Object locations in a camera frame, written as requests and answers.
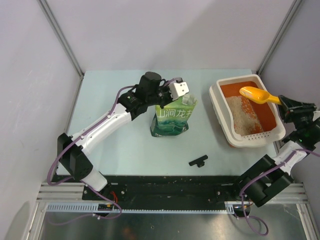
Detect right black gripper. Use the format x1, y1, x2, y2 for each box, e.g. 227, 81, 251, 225
276, 95, 317, 134

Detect green litter bag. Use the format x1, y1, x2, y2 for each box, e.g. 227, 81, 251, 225
150, 93, 198, 137

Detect orange plastic scoop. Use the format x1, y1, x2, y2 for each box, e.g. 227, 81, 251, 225
239, 86, 281, 105

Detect black bag clip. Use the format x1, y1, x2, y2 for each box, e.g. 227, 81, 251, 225
188, 155, 208, 168

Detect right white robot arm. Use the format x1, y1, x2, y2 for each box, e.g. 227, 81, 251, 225
230, 95, 320, 207

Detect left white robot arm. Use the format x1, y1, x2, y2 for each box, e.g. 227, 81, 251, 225
56, 71, 176, 200

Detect clean litter grains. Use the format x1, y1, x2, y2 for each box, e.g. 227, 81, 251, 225
225, 96, 264, 136

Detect white orange litter box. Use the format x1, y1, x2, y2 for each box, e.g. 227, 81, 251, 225
209, 74, 286, 148

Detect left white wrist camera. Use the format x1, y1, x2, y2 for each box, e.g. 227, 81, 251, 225
168, 77, 190, 101

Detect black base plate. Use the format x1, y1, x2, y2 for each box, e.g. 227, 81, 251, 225
83, 175, 241, 202

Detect white slotted cable duct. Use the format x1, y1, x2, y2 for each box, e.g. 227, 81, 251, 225
46, 202, 235, 215

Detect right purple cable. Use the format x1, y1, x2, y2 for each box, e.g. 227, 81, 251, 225
239, 148, 320, 236

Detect purple cable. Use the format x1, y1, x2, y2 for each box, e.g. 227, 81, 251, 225
46, 76, 181, 225
239, 148, 320, 236

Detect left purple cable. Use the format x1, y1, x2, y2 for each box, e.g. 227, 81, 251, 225
46, 76, 181, 225

